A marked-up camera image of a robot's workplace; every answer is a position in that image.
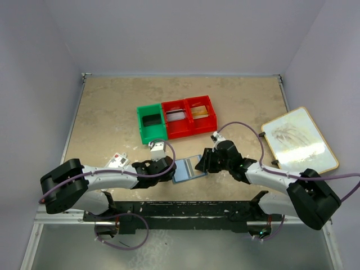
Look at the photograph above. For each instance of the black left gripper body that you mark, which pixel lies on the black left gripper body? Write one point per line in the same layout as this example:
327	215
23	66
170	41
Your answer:
156	180

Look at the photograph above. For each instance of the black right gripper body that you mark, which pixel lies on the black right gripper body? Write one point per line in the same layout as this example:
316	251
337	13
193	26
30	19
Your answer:
217	163

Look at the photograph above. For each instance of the blue leather card holder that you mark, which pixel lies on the blue leather card holder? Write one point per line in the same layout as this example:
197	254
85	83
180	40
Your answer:
186	171

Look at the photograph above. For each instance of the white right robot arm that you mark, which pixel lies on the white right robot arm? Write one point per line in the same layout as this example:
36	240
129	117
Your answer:
306	196

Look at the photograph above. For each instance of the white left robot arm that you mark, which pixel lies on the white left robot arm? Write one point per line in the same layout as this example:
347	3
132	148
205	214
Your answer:
78	186

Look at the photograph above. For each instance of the white plastic card packet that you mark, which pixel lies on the white plastic card packet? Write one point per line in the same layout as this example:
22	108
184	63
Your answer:
118	161

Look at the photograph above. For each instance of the black card in bin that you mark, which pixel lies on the black card in bin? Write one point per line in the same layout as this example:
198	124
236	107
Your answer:
153	119

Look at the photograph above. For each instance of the gold card in bin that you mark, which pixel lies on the gold card in bin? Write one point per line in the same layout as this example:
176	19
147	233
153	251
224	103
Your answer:
199	112

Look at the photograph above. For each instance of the silver card in bin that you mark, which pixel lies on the silver card in bin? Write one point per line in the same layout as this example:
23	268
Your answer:
175	115

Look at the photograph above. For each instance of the green bin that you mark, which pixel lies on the green bin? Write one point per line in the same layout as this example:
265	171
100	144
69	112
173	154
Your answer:
150	133

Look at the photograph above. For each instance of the red bin right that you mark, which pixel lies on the red bin right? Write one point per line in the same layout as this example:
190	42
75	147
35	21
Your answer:
203	118

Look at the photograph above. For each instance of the red bin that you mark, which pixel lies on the red bin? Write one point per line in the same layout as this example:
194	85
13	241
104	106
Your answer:
181	128
203	118

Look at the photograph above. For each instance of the red bin middle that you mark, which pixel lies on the red bin middle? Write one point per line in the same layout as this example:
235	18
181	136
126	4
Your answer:
181	128

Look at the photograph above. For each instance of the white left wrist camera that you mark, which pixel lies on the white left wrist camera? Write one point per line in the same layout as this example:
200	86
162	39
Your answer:
157	150

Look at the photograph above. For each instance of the aluminium frame rail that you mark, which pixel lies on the aluminium frame rail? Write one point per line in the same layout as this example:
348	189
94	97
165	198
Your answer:
77	217

